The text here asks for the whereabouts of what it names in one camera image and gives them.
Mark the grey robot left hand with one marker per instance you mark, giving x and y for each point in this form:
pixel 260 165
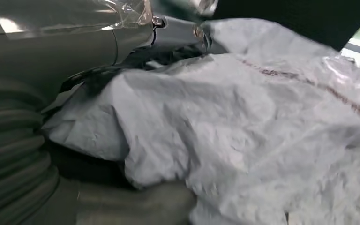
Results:
pixel 59 52

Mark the grey parcel dark-red mark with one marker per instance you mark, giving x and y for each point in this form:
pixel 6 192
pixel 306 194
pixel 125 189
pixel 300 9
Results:
pixel 229 124

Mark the black inbound scanner machine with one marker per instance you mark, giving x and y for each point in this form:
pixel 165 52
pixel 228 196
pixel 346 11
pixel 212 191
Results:
pixel 291 18

